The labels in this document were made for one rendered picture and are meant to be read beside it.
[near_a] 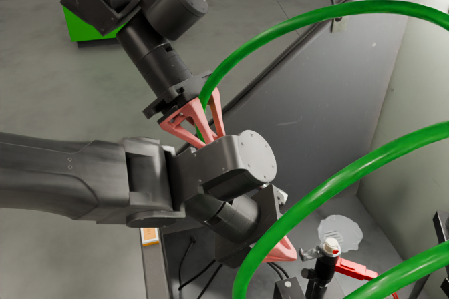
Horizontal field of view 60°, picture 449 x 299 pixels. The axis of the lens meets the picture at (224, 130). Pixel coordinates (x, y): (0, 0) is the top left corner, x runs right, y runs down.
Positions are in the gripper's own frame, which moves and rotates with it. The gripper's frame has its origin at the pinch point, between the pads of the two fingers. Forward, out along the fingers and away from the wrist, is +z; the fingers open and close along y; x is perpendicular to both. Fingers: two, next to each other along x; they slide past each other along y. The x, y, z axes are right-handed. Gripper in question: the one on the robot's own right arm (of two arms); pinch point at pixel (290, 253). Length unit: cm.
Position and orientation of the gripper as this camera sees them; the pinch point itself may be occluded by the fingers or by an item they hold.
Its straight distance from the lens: 55.3
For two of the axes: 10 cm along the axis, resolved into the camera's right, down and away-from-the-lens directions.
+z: 7.1, 5.6, 4.3
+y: 7.0, -5.7, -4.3
